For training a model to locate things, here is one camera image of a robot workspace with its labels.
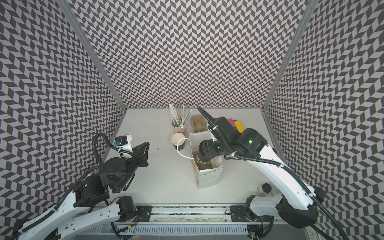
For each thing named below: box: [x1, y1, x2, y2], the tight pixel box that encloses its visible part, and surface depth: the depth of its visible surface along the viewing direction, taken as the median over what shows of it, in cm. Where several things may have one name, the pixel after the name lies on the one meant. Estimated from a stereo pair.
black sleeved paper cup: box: [171, 132, 186, 151], surface depth 91 cm
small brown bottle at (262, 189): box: [256, 183, 272, 197], surface depth 74 cm
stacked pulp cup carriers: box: [190, 114, 208, 133], surface depth 107 cm
